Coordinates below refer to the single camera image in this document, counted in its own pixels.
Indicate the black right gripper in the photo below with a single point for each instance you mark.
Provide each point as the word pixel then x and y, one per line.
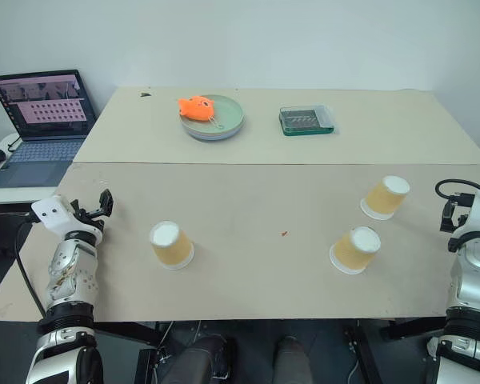
pixel 462 208

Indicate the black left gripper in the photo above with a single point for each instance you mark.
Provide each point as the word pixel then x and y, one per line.
pixel 78 209

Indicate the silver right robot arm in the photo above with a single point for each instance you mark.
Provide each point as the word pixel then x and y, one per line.
pixel 470 280

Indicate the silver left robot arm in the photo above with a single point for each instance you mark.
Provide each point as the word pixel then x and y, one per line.
pixel 70 276

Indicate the yellow paper cup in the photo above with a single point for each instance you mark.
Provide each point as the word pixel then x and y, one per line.
pixel 171 250
pixel 356 250
pixel 385 198

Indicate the open grey laptop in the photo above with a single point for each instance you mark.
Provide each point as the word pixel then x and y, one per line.
pixel 40 128

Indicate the pale blue plate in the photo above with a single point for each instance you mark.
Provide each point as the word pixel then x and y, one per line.
pixel 214 138

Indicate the orange plush fish toy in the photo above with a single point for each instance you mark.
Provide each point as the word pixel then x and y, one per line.
pixel 196 108

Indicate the green plate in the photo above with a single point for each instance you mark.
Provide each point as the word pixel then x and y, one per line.
pixel 220 116

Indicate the dark rounded shape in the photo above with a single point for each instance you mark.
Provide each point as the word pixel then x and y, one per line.
pixel 293 358
pixel 200 360

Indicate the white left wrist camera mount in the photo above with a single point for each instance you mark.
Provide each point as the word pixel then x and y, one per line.
pixel 54 216

